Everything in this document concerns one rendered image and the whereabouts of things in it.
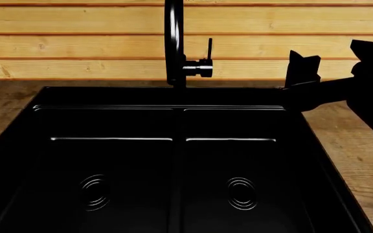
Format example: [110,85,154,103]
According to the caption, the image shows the black gooseneck faucet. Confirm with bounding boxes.
[164,0,214,89]

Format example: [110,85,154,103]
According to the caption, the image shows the round black sink drain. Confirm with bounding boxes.
[78,173,112,212]
[226,177,258,212]

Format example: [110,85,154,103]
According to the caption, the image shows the black double basin sink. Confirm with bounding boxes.
[0,85,373,233]

